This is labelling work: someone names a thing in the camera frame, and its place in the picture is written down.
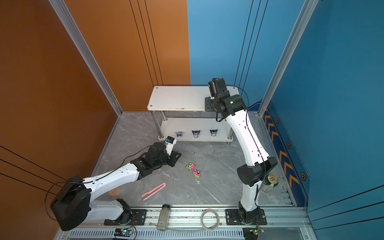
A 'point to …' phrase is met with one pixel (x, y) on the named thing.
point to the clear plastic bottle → (163, 224)
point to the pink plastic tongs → (164, 185)
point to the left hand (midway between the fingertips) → (180, 152)
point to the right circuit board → (252, 233)
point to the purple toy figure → (179, 134)
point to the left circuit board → (123, 232)
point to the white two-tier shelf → (192, 129)
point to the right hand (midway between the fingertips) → (209, 103)
